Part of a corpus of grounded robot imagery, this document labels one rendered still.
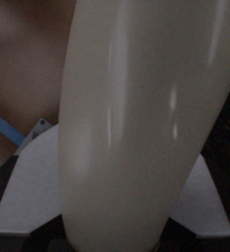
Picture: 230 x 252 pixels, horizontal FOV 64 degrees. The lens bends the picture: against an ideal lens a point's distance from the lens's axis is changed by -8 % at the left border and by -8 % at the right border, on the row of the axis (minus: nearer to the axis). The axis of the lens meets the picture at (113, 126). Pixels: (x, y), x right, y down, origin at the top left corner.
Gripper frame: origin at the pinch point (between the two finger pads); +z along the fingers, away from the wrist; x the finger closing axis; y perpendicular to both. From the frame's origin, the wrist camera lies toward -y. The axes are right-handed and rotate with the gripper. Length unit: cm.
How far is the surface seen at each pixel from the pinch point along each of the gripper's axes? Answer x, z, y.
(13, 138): -61, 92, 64
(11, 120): -60, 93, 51
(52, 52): -30, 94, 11
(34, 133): -44, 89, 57
